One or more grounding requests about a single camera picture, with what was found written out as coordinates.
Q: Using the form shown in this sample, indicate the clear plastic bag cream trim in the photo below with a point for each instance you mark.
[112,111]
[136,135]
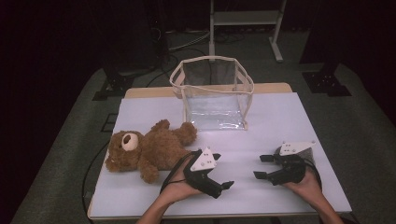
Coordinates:
[214,112]

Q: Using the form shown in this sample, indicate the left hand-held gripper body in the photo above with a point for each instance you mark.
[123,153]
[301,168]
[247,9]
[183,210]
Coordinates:
[202,161]

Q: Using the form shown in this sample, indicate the brown teddy bear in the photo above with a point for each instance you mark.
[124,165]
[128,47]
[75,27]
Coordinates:
[158,149]

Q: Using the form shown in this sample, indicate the white table cover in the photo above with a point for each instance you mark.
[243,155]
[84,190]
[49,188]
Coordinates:
[264,124]

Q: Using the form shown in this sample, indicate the wooden table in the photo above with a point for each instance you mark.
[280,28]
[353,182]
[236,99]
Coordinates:
[149,92]

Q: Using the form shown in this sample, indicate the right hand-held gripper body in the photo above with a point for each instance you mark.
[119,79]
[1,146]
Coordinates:
[289,171]

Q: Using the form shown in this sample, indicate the black stand base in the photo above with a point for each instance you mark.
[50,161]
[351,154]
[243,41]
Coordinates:
[115,85]
[327,83]

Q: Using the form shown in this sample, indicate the person's left hand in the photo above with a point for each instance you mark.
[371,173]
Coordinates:
[177,188]

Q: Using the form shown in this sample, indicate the black floor socket plate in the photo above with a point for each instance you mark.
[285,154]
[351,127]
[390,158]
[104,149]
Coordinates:
[109,123]

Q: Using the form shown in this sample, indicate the white metal stand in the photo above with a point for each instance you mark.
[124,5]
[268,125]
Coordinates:
[246,18]

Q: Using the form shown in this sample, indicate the person's right hand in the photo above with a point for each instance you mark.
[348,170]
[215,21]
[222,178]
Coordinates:
[308,188]

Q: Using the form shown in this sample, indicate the black equipment stand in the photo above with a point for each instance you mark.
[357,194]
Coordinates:
[160,31]

